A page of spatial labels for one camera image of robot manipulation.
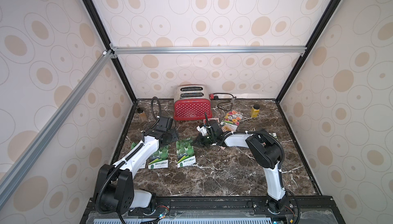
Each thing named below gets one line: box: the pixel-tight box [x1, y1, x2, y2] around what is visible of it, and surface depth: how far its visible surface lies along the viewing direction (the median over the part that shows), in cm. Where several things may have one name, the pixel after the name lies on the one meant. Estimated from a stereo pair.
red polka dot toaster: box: [173, 84, 213, 121], surface depth 102 cm
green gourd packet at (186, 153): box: [175, 140, 197, 169], surface depth 91 cm
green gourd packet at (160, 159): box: [147, 144, 170, 170], surface depth 90 cm
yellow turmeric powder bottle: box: [250, 104, 260, 118], surface depth 106 cm
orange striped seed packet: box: [219, 121, 238, 133], surface depth 105 cm
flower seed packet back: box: [221, 110, 244, 126], surface depth 111 cm
